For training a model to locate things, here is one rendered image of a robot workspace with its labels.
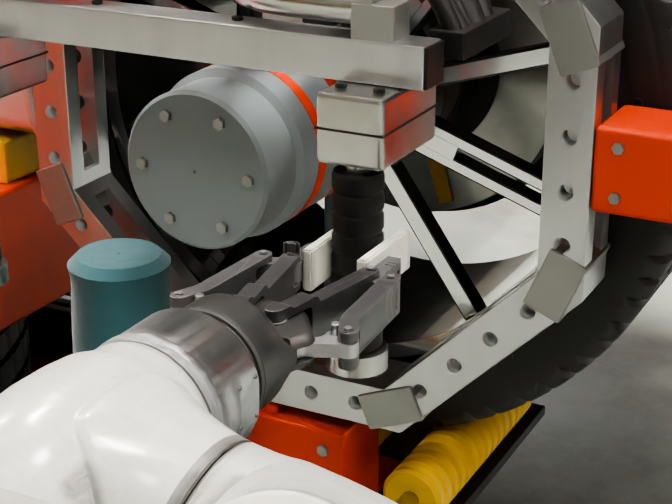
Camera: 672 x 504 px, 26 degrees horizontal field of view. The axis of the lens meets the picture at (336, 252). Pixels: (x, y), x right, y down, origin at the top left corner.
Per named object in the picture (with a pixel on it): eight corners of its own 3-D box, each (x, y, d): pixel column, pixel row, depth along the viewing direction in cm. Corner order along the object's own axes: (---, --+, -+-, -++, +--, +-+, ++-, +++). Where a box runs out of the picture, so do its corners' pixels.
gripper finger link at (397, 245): (356, 259, 96) (366, 261, 96) (401, 226, 102) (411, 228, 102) (355, 301, 97) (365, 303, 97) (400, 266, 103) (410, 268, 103)
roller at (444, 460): (540, 410, 154) (543, 361, 152) (427, 548, 130) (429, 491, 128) (489, 399, 157) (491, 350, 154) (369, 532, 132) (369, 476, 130)
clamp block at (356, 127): (437, 138, 103) (439, 65, 101) (382, 174, 96) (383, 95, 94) (373, 128, 105) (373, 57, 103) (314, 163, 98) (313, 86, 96)
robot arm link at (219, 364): (218, 509, 79) (273, 460, 84) (213, 357, 75) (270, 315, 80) (81, 470, 83) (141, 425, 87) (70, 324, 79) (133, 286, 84)
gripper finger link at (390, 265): (353, 280, 95) (395, 288, 93) (387, 255, 99) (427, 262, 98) (353, 301, 95) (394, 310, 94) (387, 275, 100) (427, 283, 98)
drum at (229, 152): (392, 192, 129) (394, 35, 124) (273, 273, 111) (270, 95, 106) (254, 169, 135) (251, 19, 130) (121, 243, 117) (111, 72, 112)
